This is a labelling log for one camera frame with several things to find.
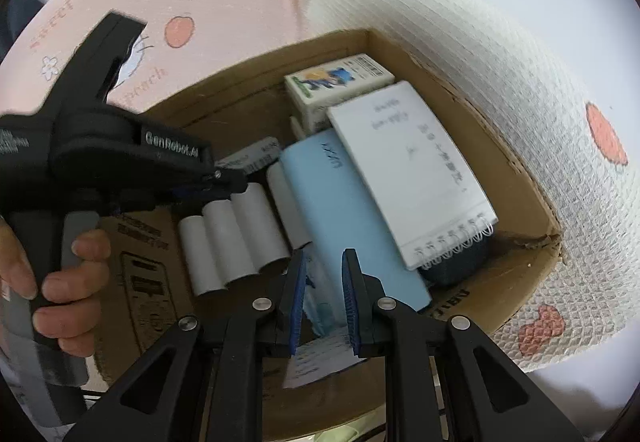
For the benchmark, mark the white green cartoon box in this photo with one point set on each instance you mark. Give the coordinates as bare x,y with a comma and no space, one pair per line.
314,90

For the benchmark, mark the pink Hello Kitty blanket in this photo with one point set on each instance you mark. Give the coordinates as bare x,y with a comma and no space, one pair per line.
526,93

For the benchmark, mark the person's left hand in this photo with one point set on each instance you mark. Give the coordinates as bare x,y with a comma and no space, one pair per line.
74,292

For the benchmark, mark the light blue box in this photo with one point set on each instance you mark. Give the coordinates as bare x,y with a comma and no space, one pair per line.
340,214

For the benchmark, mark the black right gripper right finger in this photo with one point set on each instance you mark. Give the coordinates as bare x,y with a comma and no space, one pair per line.
444,380

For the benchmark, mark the white spiral notebook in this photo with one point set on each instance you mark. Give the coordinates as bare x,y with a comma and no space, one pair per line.
430,199

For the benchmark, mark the brown cardboard box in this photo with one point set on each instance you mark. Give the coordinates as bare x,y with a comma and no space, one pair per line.
324,384

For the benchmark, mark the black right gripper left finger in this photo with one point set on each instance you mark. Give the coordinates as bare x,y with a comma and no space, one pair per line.
202,380

